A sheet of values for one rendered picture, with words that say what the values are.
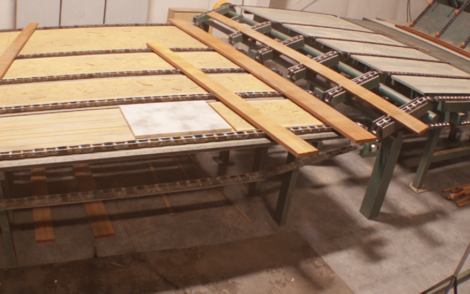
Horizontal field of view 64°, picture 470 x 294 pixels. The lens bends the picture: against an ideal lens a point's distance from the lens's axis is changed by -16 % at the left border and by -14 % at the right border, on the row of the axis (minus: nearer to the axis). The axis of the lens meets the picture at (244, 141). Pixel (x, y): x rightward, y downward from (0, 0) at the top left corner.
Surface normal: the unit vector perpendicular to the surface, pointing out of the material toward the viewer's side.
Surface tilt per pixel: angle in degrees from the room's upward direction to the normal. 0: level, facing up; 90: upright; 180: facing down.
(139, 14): 90
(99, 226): 0
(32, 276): 0
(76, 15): 90
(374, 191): 90
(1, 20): 92
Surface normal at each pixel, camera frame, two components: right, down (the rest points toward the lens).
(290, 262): 0.15, -0.89
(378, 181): -0.88, 0.08
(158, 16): 0.46, 0.49
